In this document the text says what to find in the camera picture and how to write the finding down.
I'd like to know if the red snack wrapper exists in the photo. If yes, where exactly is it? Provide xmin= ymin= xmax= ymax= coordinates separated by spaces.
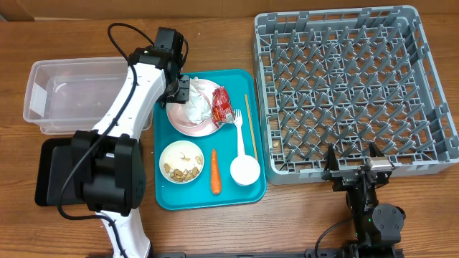
xmin=211 ymin=87 xmax=235 ymax=128

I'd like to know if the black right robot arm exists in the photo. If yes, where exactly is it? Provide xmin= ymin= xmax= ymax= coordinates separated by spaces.
xmin=313 ymin=143 xmax=406 ymax=258

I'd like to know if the teal plastic tray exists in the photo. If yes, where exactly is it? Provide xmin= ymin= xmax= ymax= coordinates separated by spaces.
xmin=153 ymin=69 xmax=267 ymax=211

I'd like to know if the large pink plate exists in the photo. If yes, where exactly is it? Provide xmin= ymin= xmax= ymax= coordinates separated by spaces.
xmin=166 ymin=79 xmax=219 ymax=137

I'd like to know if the white plastic fork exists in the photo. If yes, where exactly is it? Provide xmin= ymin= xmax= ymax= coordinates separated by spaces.
xmin=234 ymin=109 xmax=245 ymax=156

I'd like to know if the white tissue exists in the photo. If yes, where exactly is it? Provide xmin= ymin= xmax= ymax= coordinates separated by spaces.
xmin=184 ymin=77 xmax=211 ymax=125

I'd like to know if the grey dishwasher rack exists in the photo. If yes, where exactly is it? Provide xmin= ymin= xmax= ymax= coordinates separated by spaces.
xmin=254 ymin=5 xmax=458 ymax=184

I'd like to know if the clear plastic bin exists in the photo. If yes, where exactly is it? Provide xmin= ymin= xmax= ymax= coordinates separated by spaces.
xmin=23 ymin=57 xmax=165 ymax=138

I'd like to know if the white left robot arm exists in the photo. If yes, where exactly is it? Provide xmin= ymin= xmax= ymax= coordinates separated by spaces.
xmin=64 ymin=27 xmax=190 ymax=257

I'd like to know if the orange carrot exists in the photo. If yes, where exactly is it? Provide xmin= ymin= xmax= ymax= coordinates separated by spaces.
xmin=210 ymin=149 xmax=222 ymax=195

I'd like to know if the white bowl with peanuts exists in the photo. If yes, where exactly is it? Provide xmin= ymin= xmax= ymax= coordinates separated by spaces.
xmin=158 ymin=140 xmax=204 ymax=184

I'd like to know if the white cup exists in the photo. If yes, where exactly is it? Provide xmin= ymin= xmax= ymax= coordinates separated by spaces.
xmin=230 ymin=155 xmax=260 ymax=186

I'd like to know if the wooden chopstick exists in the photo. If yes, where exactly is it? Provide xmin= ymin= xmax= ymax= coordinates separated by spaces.
xmin=245 ymin=94 xmax=258 ymax=160

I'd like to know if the black tray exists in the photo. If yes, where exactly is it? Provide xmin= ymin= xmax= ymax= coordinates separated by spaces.
xmin=34 ymin=137 xmax=143 ymax=207

